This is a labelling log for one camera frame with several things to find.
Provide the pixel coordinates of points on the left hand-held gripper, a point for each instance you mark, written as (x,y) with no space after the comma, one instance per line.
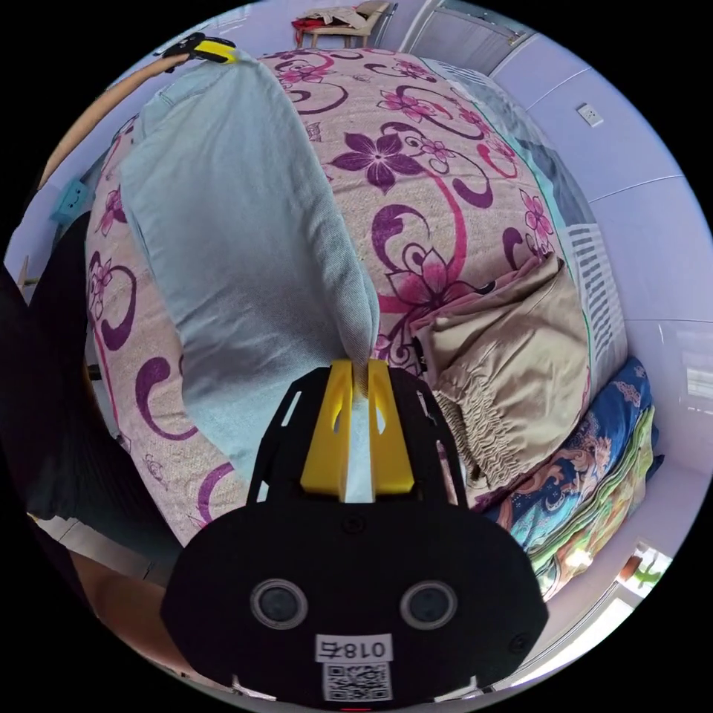
(186,43)

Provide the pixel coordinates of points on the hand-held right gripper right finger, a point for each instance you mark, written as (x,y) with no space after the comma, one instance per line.
(392,457)

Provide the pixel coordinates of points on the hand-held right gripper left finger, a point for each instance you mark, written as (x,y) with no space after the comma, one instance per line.
(323,445)

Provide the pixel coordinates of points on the light blue jeans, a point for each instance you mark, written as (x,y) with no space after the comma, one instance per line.
(234,239)

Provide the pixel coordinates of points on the person's right forearm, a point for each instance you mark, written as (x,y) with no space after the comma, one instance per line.
(125,607)

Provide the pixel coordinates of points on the person's left forearm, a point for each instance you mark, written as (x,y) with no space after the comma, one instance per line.
(106,108)

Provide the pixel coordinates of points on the person's left hand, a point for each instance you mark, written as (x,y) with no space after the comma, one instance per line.
(175,60)

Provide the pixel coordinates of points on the wooden chair with clothes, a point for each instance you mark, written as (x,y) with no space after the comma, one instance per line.
(345,22)

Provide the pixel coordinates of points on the pile of clothes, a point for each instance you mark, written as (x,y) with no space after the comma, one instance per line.
(512,362)

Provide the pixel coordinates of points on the bed with floral mat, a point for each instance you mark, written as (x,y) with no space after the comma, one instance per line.
(445,184)

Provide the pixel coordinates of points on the person's body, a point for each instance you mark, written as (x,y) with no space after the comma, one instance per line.
(61,362)

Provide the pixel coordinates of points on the green potted plant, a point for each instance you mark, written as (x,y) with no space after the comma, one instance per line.
(646,571)

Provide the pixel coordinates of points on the white wall socket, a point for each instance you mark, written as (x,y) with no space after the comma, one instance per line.
(589,114)

